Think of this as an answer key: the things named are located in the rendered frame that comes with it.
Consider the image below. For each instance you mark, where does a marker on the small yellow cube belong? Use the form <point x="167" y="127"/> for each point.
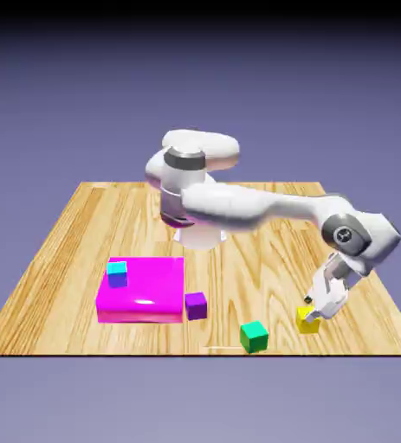
<point x="305" y="325"/>

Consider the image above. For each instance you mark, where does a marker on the large magenta box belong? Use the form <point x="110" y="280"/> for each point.
<point x="144" y="290"/>

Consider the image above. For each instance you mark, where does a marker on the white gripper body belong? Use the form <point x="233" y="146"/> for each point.
<point x="328" y="294"/>

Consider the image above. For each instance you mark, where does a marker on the small cyan cube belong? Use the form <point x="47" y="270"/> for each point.
<point x="117" y="273"/>

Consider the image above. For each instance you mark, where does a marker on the small green cube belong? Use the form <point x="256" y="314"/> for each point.
<point x="253" y="336"/>

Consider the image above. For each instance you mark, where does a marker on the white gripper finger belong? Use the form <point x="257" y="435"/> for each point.
<point x="312" y="316"/>
<point x="308" y="298"/>

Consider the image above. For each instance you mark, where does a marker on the small purple cube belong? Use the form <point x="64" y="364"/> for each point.
<point x="196" y="306"/>

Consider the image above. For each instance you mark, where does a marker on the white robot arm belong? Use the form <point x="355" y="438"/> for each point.
<point x="221" y="204"/>

